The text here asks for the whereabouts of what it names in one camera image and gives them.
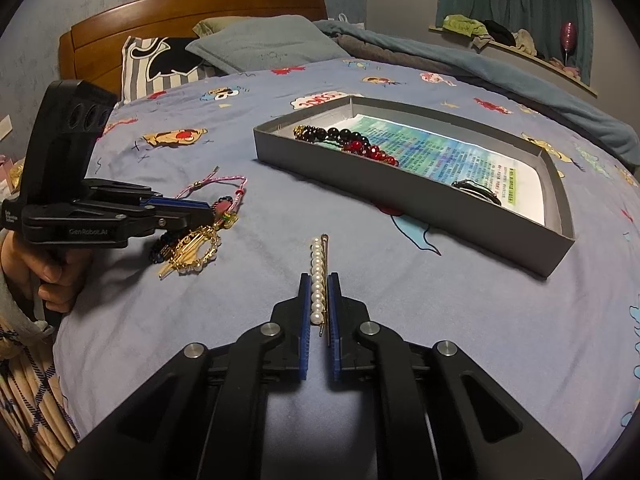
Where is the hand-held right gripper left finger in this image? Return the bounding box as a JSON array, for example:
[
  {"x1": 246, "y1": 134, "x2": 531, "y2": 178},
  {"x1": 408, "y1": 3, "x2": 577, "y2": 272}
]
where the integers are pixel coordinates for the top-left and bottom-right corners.
[{"x1": 55, "y1": 272, "x2": 313, "y2": 480}]

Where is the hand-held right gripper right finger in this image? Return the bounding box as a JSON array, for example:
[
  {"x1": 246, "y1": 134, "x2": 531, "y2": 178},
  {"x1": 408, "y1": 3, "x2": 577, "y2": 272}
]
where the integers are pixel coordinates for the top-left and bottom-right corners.
[{"x1": 327, "y1": 271, "x2": 583, "y2": 480}]

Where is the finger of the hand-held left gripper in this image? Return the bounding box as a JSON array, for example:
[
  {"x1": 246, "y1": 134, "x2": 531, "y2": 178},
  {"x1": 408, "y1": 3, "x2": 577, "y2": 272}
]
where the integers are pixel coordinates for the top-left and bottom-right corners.
[
  {"x1": 87, "y1": 178, "x2": 213, "y2": 211},
  {"x1": 127, "y1": 207, "x2": 217, "y2": 237}
]

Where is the gold pearl oval hair clip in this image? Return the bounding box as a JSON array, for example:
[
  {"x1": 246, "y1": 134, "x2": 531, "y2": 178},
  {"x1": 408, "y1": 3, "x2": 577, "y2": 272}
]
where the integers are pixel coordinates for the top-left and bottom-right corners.
[{"x1": 159, "y1": 225, "x2": 223, "y2": 280}]

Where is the pink string bracelet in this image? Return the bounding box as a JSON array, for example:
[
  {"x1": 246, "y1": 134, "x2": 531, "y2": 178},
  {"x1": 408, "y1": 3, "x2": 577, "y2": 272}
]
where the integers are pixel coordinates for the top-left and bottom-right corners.
[{"x1": 175, "y1": 167, "x2": 248, "y2": 231}]

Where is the grey shallow cardboard box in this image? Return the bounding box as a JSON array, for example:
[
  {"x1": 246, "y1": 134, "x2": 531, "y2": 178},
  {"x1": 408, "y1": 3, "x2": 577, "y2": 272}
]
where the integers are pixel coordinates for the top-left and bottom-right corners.
[{"x1": 252, "y1": 94, "x2": 576, "y2": 278}]

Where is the black bead bracelet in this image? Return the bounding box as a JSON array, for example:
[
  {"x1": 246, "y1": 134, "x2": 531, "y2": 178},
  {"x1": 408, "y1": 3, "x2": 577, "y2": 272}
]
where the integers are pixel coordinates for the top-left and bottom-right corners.
[{"x1": 320, "y1": 127, "x2": 366, "y2": 147}]

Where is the red bead bracelet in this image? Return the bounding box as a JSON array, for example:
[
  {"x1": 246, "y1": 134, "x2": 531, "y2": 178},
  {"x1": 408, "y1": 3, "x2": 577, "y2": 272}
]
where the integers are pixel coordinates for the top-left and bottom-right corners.
[{"x1": 342, "y1": 140, "x2": 399, "y2": 167}]

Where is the person's left forearm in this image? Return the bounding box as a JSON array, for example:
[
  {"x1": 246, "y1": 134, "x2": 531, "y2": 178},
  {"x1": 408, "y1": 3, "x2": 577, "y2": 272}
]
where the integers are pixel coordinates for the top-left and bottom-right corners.
[{"x1": 0, "y1": 240, "x2": 53, "y2": 346}]

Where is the person's left hand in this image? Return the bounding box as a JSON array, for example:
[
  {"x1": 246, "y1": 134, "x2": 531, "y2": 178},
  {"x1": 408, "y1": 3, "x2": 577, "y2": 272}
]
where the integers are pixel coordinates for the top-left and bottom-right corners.
[{"x1": 15, "y1": 232, "x2": 93, "y2": 313}]

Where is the striped black-print pillow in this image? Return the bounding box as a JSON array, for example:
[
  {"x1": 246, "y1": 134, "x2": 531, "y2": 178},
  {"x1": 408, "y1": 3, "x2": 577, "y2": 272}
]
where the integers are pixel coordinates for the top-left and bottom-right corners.
[{"x1": 121, "y1": 36, "x2": 221, "y2": 106}]

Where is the olive pillow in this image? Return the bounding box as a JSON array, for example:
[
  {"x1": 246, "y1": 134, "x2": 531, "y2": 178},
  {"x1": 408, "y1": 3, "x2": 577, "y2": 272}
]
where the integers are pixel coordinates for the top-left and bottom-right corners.
[{"x1": 192, "y1": 16, "x2": 251, "y2": 38}]

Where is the blue-grey pillow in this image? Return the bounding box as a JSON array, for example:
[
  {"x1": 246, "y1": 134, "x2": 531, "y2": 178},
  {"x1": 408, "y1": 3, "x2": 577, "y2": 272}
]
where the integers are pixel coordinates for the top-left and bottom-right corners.
[{"x1": 185, "y1": 15, "x2": 351, "y2": 73}]

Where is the wooden headboard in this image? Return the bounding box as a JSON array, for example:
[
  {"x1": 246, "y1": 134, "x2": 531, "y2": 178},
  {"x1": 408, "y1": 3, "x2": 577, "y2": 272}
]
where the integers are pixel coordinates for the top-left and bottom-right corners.
[{"x1": 59, "y1": 0, "x2": 328, "y2": 106}]

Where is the printed paper sheet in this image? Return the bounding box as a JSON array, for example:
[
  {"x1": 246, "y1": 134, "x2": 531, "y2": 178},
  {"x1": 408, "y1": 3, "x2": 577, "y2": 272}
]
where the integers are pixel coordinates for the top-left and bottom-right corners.
[{"x1": 320, "y1": 114, "x2": 548, "y2": 223}]

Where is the dark grey quilt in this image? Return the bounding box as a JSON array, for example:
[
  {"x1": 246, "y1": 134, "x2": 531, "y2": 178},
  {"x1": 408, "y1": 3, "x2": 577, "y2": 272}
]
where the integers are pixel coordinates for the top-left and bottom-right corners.
[{"x1": 332, "y1": 32, "x2": 481, "y2": 83}]

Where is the person's plaid clothing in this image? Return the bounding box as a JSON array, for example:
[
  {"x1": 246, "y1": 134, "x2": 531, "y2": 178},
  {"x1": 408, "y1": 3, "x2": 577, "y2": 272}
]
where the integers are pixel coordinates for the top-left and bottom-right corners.
[{"x1": 0, "y1": 320, "x2": 81, "y2": 476}]

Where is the blue blanket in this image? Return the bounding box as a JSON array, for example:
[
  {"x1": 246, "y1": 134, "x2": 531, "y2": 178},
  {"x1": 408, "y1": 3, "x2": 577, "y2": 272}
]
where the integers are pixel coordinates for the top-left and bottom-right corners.
[{"x1": 312, "y1": 19, "x2": 640, "y2": 168}]

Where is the green cloth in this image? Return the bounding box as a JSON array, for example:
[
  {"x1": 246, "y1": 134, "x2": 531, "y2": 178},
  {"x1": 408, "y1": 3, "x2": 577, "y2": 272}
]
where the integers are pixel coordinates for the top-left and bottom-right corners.
[{"x1": 442, "y1": 15, "x2": 493, "y2": 41}]

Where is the black cloth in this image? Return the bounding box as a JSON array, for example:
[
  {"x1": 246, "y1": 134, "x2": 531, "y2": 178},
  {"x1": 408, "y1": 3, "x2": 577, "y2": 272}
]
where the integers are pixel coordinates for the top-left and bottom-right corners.
[{"x1": 482, "y1": 20, "x2": 518, "y2": 46}]

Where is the beige cloth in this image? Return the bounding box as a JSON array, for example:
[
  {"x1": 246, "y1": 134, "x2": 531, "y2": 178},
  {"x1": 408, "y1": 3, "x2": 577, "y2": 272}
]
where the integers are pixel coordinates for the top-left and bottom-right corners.
[{"x1": 512, "y1": 29, "x2": 538, "y2": 56}]

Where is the small pink item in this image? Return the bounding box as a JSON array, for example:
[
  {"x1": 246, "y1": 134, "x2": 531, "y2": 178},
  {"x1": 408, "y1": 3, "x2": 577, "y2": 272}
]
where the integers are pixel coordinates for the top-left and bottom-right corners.
[{"x1": 549, "y1": 57, "x2": 581, "y2": 78}]

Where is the pink balloon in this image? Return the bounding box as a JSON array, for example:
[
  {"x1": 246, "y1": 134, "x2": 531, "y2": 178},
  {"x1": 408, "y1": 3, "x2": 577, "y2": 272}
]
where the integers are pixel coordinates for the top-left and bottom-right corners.
[{"x1": 560, "y1": 21, "x2": 578, "y2": 63}]

